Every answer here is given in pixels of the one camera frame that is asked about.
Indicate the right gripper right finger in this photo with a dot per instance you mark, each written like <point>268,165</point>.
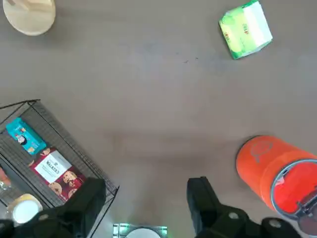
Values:
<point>218,215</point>

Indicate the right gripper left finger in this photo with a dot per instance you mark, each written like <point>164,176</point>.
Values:
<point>74,213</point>

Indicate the orange round bin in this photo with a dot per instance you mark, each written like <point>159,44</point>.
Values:
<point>275,173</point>

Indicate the packed triangle sandwich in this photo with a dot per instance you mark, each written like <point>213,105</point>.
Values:
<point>3,177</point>

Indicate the red brown biscuit pack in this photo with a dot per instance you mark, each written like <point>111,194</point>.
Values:
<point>58,172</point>

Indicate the green tissue pack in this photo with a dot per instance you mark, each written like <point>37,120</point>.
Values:
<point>245,29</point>

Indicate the wooden mug tree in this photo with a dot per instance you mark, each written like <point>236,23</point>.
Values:
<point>29,15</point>

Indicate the teal box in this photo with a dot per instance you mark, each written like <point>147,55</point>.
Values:
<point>24,136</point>

